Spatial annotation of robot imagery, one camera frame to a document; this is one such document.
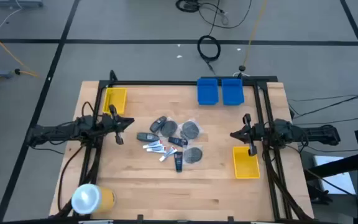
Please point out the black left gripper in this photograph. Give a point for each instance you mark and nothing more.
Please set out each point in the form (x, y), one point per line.
(112, 123)

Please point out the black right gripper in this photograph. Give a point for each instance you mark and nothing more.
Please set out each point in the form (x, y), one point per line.
(255, 133)

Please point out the grey deodorant stick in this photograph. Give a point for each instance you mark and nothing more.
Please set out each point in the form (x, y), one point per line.
(148, 137)
(158, 124)

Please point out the small white toothpaste tube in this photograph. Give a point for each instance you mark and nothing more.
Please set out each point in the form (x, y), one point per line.
(165, 155)
(152, 145)
(156, 150)
(171, 152)

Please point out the round black pad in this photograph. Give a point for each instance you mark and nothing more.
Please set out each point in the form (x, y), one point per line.
(169, 128)
(190, 129)
(193, 154)

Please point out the blue plastic bin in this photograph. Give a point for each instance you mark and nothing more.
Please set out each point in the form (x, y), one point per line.
(232, 91)
(208, 91)

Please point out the black toiletry tube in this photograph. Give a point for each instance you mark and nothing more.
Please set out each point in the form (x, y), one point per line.
(178, 161)
(178, 141)

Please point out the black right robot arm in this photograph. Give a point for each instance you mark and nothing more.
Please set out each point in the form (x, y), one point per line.
(315, 133)

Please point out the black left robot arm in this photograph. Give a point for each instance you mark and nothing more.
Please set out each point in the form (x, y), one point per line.
(51, 132)

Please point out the yellow plastic bin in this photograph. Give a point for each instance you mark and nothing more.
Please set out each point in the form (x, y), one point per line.
(244, 165)
(120, 99)

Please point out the yellow cup with white lid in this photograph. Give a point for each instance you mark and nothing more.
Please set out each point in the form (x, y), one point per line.
(89, 198)

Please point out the black metal beam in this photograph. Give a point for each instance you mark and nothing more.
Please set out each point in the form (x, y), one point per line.
(334, 166)

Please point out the white flat panel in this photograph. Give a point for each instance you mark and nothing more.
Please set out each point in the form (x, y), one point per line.
(337, 180)

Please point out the black aluminium table frame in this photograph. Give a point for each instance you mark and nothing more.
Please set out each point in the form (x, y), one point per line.
(166, 83)

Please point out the black camera stand knob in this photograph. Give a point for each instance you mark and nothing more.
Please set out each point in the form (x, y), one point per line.
(242, 68)

